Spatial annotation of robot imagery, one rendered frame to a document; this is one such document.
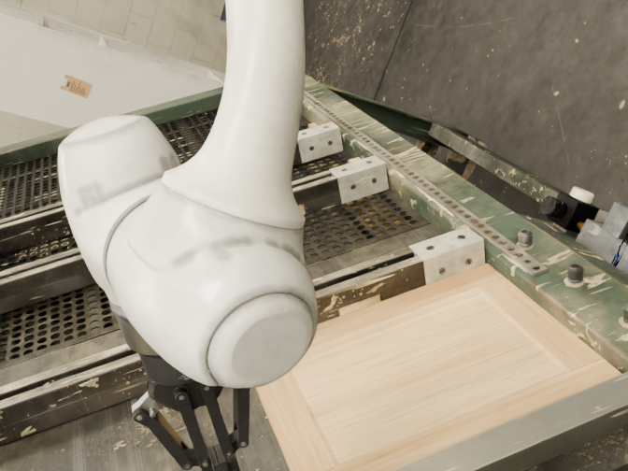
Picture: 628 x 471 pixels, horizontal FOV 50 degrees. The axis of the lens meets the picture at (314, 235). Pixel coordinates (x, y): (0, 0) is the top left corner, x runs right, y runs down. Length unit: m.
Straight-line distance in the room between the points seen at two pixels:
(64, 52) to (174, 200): 4.30
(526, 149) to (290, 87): 2.26
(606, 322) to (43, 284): 1.11
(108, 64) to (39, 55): 0.42
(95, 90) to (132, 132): 4.22
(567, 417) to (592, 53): 1.80
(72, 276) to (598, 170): 1.66
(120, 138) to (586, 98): 2.14
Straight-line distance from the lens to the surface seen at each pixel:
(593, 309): 1.15
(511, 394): 1.04
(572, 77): 2.64
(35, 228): 1.86
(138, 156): 0.55
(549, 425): 0.97
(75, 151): 0.56
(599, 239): 1.35
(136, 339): 0.64
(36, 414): 1.22
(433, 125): 2.89
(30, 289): 1.59
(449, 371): 1.09
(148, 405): 0.71
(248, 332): 0.40
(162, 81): 4.80
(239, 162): 0.44
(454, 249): 1.27
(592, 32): 2.66
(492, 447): 0.95
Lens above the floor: 1.74
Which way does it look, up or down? 26 degrees down
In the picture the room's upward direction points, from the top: 77 degrees counter-clockwise
